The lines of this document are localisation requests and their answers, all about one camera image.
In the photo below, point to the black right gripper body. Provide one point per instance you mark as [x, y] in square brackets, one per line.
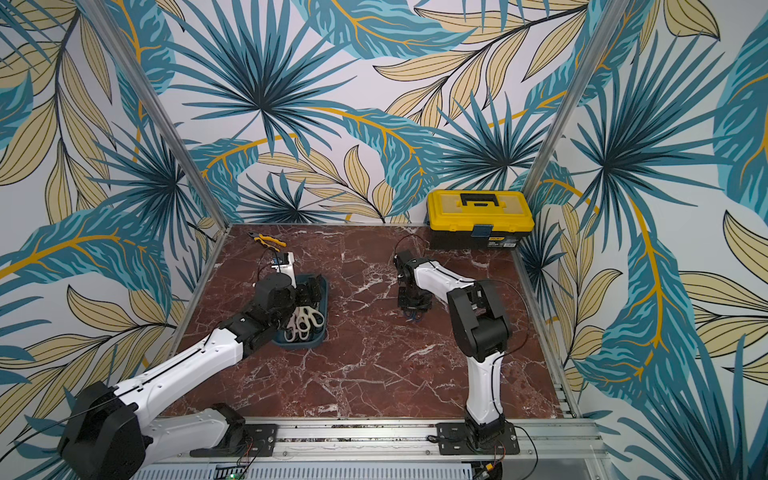
[414, 301]

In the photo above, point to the yellow handled pliers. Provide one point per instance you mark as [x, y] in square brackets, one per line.
[267, 241]

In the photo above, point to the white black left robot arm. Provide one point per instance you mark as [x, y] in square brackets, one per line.
[114, 431]

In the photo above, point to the blue handled scissors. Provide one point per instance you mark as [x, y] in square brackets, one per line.
[414, 316]

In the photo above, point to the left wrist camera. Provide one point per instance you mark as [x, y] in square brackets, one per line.
[283, 263]

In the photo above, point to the yellow black plastic toolbox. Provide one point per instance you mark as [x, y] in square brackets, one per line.
[462, 219]

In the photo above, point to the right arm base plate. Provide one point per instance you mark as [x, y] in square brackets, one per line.
[465, 438]

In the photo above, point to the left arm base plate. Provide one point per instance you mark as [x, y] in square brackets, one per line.
[252, 440]

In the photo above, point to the teal plastic storage box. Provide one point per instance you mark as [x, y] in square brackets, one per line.
[318, 337]

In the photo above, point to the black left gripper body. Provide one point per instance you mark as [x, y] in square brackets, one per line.
[303, 296]

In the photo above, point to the aluminium mounting rail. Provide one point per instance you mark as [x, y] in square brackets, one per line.
[397, 440]

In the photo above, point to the white handled scissors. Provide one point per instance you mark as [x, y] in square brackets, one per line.
[303, 324]

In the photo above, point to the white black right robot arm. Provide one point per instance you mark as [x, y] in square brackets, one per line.
[480, 328]

